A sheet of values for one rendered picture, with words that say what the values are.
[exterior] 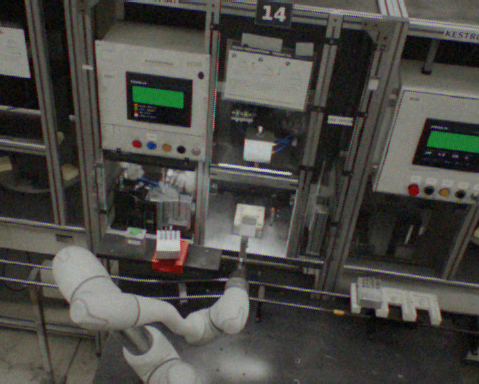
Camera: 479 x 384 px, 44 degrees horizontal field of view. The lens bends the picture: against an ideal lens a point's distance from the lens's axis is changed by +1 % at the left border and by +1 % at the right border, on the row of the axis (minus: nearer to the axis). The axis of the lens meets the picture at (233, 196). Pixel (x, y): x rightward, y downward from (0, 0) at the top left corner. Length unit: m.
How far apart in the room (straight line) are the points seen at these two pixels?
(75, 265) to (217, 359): 0.96
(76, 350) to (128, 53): 1.83
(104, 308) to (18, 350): 1.87
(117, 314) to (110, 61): 0.97
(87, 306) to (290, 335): 1.21
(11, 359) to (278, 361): 1.56
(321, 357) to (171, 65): 1.36
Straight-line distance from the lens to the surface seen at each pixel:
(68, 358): 3.47
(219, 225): 2.81
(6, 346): 3.59
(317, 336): 2.72
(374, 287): 2.64
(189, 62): 2.21
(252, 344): 2.64
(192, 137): 2.35
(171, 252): 2.52
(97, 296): 1.73
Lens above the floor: 2.73
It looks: 37 degrees down
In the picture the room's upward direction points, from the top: 6 degrees clockwise
